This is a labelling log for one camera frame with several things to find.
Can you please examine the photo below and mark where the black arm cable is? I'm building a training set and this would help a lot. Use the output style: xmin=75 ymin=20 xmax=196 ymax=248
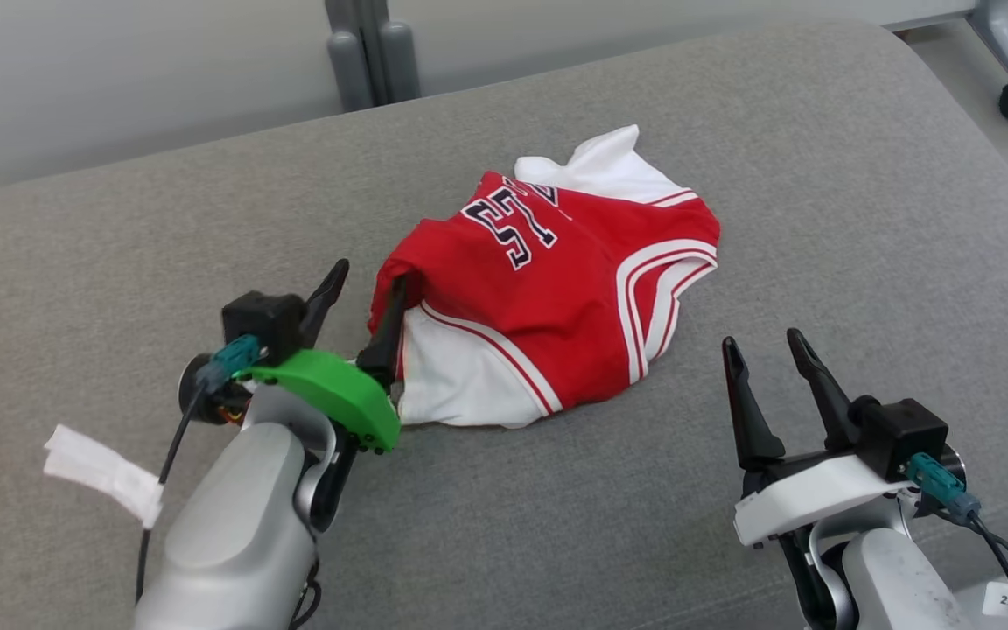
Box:
xmin=135 ymin=385 xmax=207 ymax=605
xmin=933 ymin=499 xmax=1008 ymax=630

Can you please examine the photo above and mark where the red basketball jersey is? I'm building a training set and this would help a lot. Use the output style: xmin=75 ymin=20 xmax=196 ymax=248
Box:
xmin=368 ymin=124 xmax=721 ymax=430

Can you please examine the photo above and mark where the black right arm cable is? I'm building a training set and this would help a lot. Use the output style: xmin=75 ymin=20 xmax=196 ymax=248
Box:
xmin=933 ymin=499 xmax=1008 ymax=630

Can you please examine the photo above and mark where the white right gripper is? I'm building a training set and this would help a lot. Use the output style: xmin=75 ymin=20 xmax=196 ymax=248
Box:
xmin=722 ymin=328 xmax=918 ymax=549

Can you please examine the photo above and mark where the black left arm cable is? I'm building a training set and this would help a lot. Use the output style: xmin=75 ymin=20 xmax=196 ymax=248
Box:
xmin=135 ymin=385 xmax=207 ymax=605

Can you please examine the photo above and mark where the white fabric strip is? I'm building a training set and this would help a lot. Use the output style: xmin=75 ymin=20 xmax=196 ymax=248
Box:
xmin=43 ymin=424 xmax=165 ymax=529

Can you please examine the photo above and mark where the grey partition post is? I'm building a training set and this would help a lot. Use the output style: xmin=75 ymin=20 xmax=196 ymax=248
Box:
xmin=325 ymin=0 xmax=423 ymax=113

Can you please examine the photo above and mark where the teal right cable connector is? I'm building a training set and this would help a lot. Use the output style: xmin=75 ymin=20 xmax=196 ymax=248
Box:
xmin=905 ymin=452 xmax=983 ymax=526

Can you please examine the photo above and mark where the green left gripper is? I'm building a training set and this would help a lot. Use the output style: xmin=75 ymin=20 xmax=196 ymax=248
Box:
xmin=178 ymin=258 xmax=410 ymax=455

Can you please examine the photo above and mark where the teal cable connector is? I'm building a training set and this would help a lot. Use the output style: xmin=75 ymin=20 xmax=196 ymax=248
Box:
xmin=198 ymin=335 xmax=262 ymax=392
xmin=905 ymin=452 xmax=983 ymax=526

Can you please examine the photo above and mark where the teal left cable connector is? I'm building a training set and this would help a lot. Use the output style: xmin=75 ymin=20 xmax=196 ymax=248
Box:
xmin=198 ymin=335 xmax=262 ymax=392

